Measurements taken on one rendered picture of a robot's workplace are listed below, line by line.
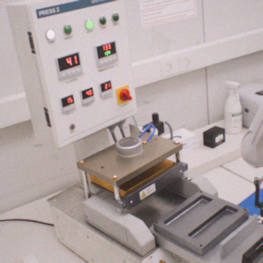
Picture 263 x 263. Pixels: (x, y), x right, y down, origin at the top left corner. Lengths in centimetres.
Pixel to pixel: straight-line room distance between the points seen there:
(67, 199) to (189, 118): 91
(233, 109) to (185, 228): 101
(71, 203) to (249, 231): 59
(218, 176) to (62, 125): 80
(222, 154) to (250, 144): 77
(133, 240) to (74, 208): 31
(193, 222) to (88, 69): 53
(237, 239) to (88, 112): 56
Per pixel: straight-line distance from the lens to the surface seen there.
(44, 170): 180
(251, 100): 204
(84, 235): 133
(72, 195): 144
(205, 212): 116
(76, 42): 122
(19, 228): 167
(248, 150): 112
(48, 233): 160
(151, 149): 125
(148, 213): 129
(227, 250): 106
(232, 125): 204
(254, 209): 160
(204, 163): 181
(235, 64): 223
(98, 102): 129
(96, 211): 121
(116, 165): 119
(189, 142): 187
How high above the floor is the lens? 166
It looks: 24 degrees down
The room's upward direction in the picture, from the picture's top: 8 degrees counter-clockwise
